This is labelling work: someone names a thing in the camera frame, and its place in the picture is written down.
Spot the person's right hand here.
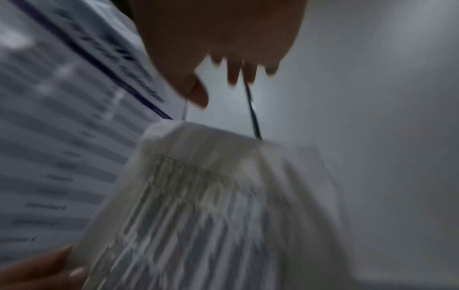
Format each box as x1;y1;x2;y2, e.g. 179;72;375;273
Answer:
128;0;310;109

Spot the person's left hand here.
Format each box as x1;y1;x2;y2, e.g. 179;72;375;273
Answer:
0;245;87;290

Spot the white printed bag with strings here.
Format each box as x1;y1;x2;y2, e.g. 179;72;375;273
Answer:
67;64;359;290

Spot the white printed sheet purple stripe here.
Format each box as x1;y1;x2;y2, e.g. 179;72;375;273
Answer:
0;0;191;269

